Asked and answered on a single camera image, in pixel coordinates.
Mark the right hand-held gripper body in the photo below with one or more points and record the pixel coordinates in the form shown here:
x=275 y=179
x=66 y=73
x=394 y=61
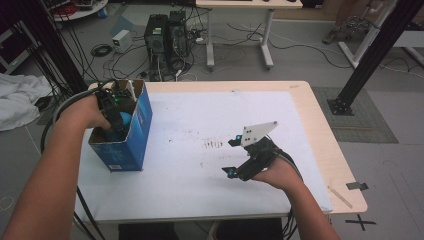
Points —
x=258 y=153

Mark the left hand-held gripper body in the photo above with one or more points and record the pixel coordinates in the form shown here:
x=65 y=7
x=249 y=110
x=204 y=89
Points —
x=111 y=110

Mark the blue cardboard box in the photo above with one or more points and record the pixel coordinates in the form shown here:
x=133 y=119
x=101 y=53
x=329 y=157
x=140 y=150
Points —
x=133 y=146

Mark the person's left hand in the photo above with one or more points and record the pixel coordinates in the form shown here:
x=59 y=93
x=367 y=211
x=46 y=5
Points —
x=83 y=113

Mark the person's right hand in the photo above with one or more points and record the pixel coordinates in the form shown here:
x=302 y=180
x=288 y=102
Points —
x=280 y=175

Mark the white table mat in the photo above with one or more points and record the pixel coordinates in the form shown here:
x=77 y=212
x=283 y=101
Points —
x=200 y=180

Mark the small white device box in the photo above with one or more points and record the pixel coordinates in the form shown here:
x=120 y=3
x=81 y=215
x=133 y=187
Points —
x=121 y=40

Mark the black computer tower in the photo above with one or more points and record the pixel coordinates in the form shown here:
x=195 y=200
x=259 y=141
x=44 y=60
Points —
x=156 y=43
x=178 y=31

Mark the thin wooden stick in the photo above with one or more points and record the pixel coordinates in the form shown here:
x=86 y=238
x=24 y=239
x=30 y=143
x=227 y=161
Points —
x=340 y=197

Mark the white cloth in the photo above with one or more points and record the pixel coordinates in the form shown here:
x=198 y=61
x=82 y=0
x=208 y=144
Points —
x=16 y=100

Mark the round white table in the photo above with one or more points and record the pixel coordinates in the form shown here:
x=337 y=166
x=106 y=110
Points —
x=83 y=11

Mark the black tape piece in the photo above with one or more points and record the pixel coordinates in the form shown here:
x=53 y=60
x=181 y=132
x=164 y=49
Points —
x=356 y=186

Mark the grey floor mat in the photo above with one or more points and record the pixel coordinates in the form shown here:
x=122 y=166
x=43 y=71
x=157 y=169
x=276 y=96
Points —
x=363 y=116

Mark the white desk with legs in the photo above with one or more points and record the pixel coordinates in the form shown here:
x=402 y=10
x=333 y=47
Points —
x=246 y=4

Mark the white metal stand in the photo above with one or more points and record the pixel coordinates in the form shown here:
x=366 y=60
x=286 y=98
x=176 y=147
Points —
x=366 y=40

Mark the black metal frame post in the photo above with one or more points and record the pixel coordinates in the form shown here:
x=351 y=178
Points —
x=373 y=56

